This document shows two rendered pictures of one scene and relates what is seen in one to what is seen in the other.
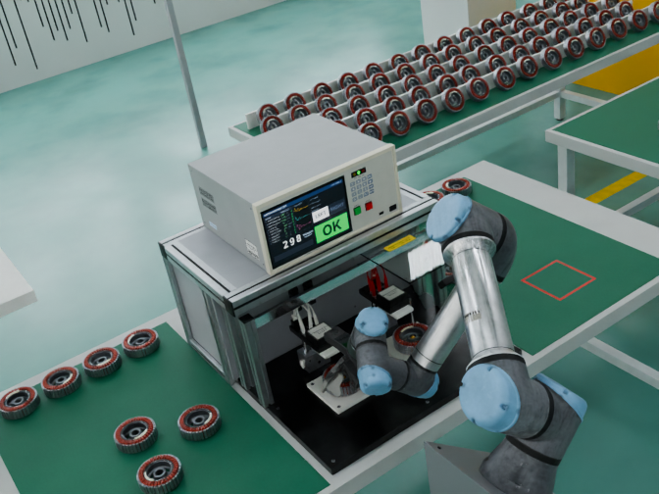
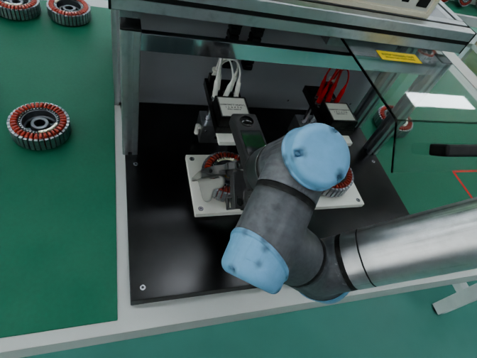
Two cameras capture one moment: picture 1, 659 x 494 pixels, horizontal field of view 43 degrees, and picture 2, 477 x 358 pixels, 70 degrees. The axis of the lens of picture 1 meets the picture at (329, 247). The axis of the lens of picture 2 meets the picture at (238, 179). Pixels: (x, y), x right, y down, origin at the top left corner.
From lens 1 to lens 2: 160 cm
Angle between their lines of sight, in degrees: 19
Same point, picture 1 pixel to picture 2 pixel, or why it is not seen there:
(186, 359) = (98, 52)
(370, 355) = (275, 219)
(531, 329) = not seen: hidden behind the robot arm
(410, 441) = (255, 311)
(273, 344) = (181, 88)
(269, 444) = (93, 204)
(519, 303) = (443, 194)
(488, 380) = not seen: outside the picture
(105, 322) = not seen: hidden behind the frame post
